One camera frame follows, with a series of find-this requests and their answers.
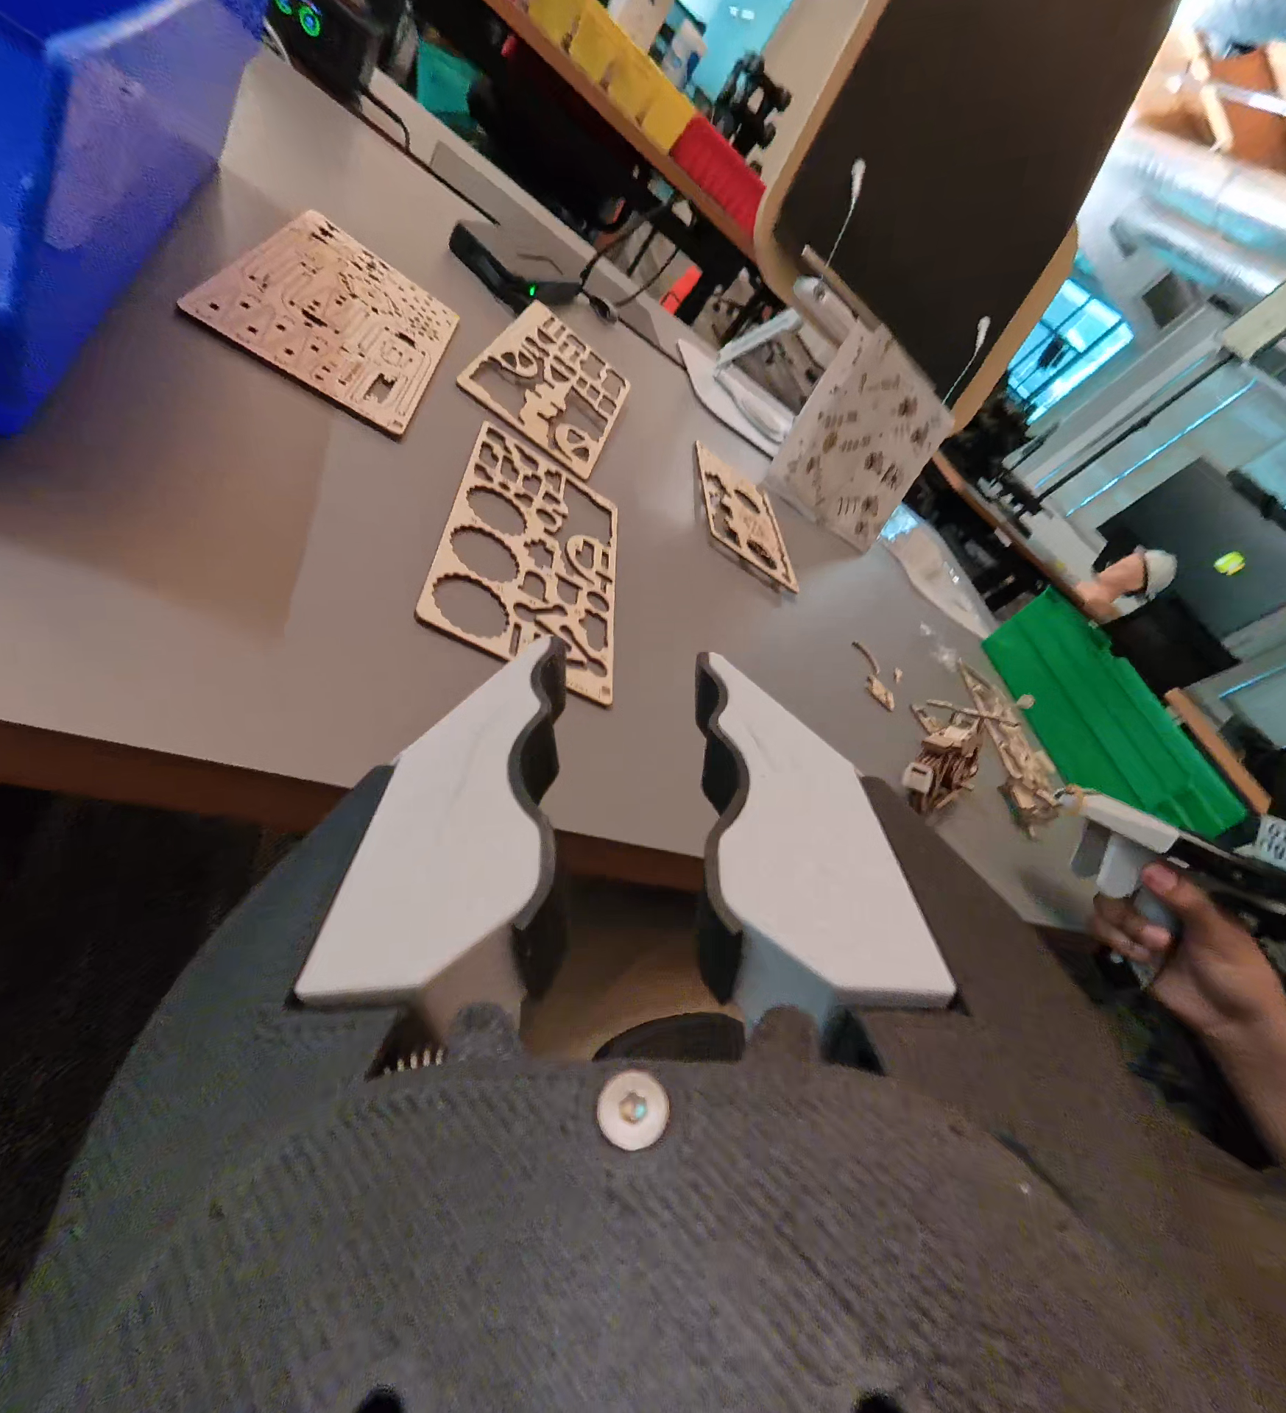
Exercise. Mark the toothed wooden arc piece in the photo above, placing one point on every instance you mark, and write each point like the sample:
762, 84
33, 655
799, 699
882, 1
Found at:
867, 659

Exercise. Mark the mannequin head with helmet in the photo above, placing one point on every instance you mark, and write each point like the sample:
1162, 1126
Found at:
1134, 579

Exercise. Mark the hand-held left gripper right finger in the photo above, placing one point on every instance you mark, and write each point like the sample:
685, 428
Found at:
830, 883

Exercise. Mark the wooden model assembly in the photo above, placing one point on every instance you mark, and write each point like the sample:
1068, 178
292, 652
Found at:
1012, 751
943, 773

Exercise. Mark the green plastic bin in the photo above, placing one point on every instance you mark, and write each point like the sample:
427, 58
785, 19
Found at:
1107, 717

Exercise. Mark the red storage bin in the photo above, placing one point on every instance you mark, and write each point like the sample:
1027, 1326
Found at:
720, 166

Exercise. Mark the black computer monitor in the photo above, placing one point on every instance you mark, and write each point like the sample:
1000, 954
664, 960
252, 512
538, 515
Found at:
963, 166

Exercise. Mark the blue plastic bin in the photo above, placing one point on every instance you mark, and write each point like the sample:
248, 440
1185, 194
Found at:
46, 221

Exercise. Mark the black flat power box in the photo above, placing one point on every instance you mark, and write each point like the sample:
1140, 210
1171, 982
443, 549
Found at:
488, 259

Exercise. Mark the printed instruction booklet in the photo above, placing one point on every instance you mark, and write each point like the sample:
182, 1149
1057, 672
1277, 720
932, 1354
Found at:
852, 441

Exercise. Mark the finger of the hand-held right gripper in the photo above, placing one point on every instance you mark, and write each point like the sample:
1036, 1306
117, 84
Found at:
1123, 816

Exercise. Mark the grey desk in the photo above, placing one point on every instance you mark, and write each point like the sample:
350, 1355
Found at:
157, 552

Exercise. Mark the wooden puzzle sheet with wheels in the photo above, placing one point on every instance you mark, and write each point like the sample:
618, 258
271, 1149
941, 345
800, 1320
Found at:
720, 518

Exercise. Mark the black battery charger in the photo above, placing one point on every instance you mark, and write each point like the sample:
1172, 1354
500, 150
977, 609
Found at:
322, 44

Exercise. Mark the white sign on pole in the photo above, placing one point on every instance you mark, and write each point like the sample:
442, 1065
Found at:
1283, 309

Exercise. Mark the black wall screen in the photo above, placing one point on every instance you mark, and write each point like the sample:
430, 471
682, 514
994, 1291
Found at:
1206, 541

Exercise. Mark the silver ventilation duct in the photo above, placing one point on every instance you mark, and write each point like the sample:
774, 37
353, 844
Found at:
1206, 209

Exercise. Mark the person's right forearm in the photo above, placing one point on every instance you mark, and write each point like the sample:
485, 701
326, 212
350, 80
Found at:
1283, 1081

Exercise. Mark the white monitor stand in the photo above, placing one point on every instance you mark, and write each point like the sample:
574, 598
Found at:
731, 387

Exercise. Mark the yellow storage bin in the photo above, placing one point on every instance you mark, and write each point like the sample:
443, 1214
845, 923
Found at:
621, 67

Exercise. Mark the wooden puzzle frame sheet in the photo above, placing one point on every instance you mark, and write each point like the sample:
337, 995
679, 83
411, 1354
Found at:
554, 518
267, 309
599, 387

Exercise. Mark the person's right hand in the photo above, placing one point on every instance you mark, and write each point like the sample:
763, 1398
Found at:
1206, 972

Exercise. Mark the wooden grid piece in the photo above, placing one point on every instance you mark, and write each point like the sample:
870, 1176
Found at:
882, 693

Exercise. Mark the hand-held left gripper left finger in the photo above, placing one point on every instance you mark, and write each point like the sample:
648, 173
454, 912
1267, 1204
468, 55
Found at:
422, 883

